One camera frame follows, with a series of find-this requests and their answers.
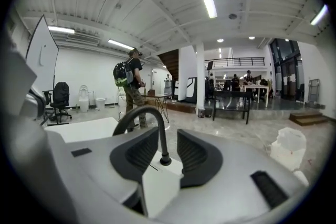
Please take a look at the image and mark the white table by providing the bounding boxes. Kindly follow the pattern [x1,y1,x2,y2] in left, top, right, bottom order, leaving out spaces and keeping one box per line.
[244,84,271,108]

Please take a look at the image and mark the dark wooden staircase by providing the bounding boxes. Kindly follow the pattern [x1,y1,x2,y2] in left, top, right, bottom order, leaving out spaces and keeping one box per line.
[156,49,180,80]

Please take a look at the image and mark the dark table with wire legs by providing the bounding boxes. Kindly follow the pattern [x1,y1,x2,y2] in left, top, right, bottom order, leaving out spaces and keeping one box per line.
[141,93,171,124]

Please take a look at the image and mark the white panel with black edge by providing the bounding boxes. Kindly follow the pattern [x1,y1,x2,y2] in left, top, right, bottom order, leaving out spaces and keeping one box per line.
[25,14,60,87]

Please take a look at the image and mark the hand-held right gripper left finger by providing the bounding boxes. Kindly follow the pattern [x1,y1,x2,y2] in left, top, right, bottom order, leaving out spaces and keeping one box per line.
[44,127,161,219]

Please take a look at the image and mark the black curved faucet spout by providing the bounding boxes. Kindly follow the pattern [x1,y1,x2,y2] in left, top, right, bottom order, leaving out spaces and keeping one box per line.
[112,106,173,166]

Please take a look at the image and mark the black mezzanine railing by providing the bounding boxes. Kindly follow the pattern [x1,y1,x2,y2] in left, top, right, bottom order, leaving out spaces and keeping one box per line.
[204,57,266,68]

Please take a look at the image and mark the black office chair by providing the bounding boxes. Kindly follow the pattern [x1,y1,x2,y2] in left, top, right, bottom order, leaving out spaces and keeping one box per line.
[43,82,72,124]

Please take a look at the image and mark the wooden steps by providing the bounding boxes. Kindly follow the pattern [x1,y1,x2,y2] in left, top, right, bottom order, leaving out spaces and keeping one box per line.
[288,110,329,126]

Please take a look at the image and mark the folded metal trolley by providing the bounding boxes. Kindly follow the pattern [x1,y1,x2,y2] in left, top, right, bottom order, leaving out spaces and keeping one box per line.
[308,78,321,108]

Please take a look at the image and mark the black bench table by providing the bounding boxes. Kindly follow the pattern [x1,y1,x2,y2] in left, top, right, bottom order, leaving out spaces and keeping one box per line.
[212,90,251,124]

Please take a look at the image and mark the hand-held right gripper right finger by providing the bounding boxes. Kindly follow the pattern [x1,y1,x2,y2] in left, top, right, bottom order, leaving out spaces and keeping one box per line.
[154,128,310,224]

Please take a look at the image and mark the white toilet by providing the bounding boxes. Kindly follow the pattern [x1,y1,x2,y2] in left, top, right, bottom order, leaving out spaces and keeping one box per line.
[78,84,90,113]

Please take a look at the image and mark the white square pillar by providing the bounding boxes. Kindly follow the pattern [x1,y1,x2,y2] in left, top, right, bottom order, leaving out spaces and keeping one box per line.
[195,43,205,116]

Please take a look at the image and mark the white cabin with black trim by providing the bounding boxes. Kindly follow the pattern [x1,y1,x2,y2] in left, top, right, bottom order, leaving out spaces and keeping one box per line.
[178,76,197,104]

